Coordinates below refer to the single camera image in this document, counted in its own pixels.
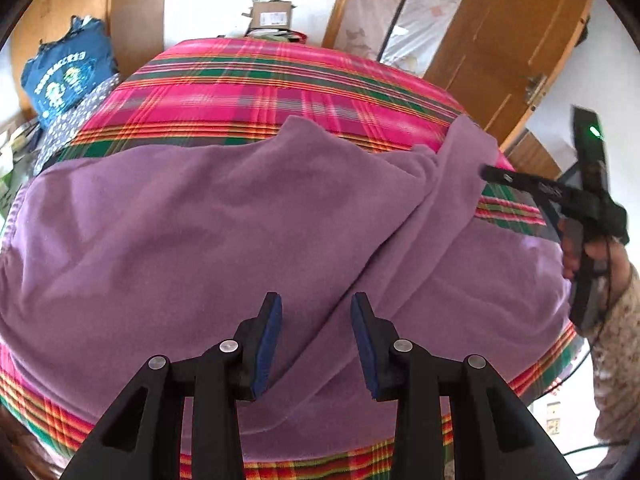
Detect wooden board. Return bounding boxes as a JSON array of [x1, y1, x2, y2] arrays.
[[505, 130, 563, 181]]

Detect wooden door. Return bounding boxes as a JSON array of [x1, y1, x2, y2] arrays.
[[424, 0, 596, 148]]

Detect purple fleece pants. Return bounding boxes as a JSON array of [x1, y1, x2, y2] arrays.
[[0, 115, 573, 461]]

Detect metal door handle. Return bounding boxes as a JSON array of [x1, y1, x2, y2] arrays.
[[524, 74, 550, 111]]

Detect pink green plaid cloth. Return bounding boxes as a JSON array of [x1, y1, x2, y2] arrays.
[[0, 37, 586, 480]]

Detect printed translucent door curtain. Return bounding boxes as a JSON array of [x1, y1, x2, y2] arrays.
[[345, 0, 483, 78]]

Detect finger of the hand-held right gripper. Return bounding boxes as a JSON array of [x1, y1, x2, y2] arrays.
[[480, 164, 567, 207]]

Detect purple dotted cloth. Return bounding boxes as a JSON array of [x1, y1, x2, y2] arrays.
[[32, 72, 123, 176]]

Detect person's right hand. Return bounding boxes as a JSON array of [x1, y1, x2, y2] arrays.
[[559, 217, 632, 291]]

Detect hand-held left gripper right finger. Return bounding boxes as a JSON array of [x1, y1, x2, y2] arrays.
[[350, 291, 573, 480]]

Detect blue printed bag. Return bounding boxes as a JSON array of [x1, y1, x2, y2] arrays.
[[20, 16, 121, 131]]

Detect pile of white green papers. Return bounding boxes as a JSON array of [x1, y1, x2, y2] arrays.
[[0, 115, 41, 211]]

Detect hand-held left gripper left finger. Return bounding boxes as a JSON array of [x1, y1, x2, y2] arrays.
[[60, 291, 283, 480]]

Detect person's right forearm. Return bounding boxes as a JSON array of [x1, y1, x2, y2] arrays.
[[590, 262, 640, 456]]

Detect wooden door frame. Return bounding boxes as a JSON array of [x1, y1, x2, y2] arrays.
[[321, 0, 361, 51]]

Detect cardboard box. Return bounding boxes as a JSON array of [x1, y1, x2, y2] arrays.
[[245, 0, 296, 38]]

